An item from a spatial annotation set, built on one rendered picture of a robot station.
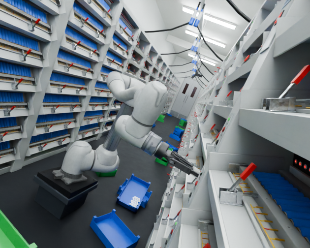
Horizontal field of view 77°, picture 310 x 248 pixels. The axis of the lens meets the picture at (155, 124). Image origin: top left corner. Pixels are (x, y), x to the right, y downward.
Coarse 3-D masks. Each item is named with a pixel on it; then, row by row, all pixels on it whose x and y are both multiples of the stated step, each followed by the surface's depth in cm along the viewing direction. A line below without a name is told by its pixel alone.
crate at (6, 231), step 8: (0, 216) 70; (0, 224) 69; (8, 224) 67; (0, 232) 68; (8, 232) 67; (16, 232) 65; (0, 240) 66; (8, 240) 67; (16, 240) 65; (24, 240) 64
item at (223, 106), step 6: (240, 90) 75; (234, 96) 61; (216, 102) 120; (222, 102) 102; (228, 102) 76; (234, 102) 61; (216, 108) 108; (222, 108) 84; (228, 108) 69; (222, 114) 83; (228, 114) 69
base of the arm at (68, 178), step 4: (52, 172) 139; (56, 172) 139; (60, 172) 137; (64, 172) 136; (56, 176) 135; (60, 176) 134; (64, 176) 136; (68, 176) 136; (72, 176) 137; (76, 176) 138; (80, 176) 142; (84, 176) 148; (64, 180) 134; (68, 180) 135; (72, 180) 136; (76, 180) 139; (80, 180) 142; (84, 180) 145; (68, 184) 133
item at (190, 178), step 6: (192, 156) 126; (198, 156) 124; (192, 162) 120; (198, 162) 120; (186, 174) 100; (186, 180) 92; (192, 180) 92; (186, 186) 85; (186, 192) 79; (186, 198) 68
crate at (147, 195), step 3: (126, 180) 204; (126, 183) 206; (120, 186) 187; (123, 186) 203; (120, 189) 187; (117, 192) 188; (120, 192) 187; (147, 192) 203; (150, 192) 200; (147, 195) 203; (150, 195) 198; (144, 198) 198; (147, 198) 200; (144, 201) 193; (147, 201) 183; (141, 204) 184; (144, 204) 184; (144, 207) 184
